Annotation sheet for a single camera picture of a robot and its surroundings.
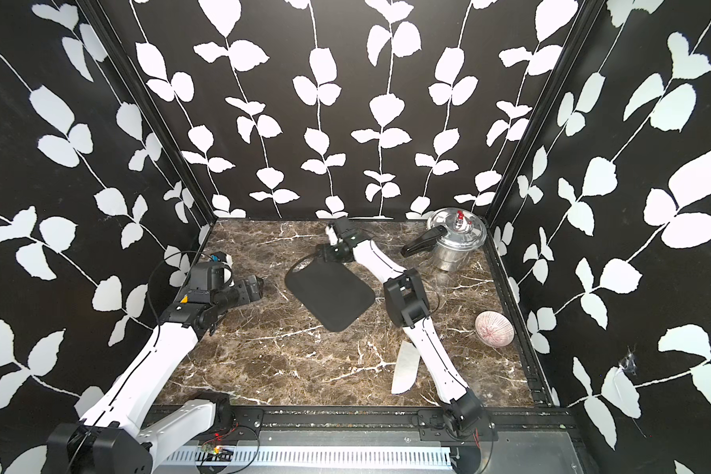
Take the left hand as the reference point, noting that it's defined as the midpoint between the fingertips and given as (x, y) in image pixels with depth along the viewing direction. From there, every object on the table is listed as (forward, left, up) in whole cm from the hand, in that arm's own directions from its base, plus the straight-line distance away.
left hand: (248, 280), depth 82 cm
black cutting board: (+6, -22, -17) cm, 29 cm away
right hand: (+19, -20, -15) cm, 31 cm away
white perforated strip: (-41, -22, -17) cm, 49 cm away
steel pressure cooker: (+18, -64, -3) cm, 67 cm away
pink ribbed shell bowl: (-11, -74, -16) cm, 76 cm away
